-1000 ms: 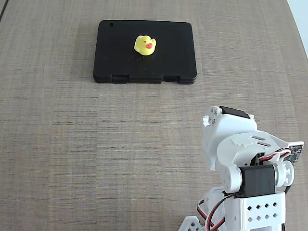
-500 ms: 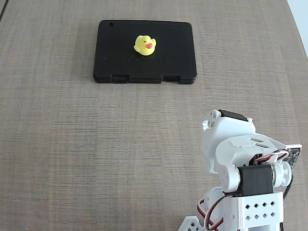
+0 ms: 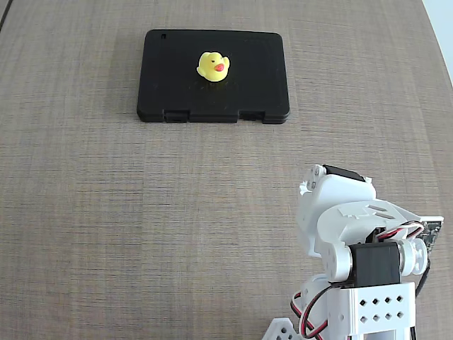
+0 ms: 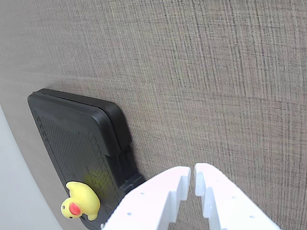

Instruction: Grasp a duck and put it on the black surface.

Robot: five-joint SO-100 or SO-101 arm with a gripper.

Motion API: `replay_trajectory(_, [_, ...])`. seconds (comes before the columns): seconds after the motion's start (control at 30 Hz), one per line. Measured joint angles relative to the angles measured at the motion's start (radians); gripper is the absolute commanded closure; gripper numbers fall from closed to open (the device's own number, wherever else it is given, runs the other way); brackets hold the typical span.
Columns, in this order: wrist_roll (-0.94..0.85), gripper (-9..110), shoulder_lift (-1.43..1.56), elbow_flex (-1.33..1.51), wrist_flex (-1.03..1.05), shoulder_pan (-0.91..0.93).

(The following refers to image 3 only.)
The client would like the black plastic case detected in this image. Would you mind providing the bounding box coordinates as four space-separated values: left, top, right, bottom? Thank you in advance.
136 29 292 125

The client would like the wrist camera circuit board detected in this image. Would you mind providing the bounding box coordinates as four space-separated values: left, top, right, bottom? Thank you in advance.
420 217 445 254

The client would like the yellow rubber duck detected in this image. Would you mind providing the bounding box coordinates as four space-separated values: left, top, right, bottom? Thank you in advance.
196 51 231 83

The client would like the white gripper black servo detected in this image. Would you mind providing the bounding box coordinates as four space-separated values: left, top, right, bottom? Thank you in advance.
296 164 378 249

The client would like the black camera cable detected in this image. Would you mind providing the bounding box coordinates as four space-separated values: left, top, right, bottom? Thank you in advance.
413 259 432 298

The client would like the white perforated base piece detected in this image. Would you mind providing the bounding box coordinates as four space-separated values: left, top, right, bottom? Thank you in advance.
263 317 302 340

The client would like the red white black wrist wire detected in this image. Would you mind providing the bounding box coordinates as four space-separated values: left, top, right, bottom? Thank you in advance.
374 220 425 242

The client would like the red black white servo cable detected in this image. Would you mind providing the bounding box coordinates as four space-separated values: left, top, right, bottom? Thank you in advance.
290 279 336 337

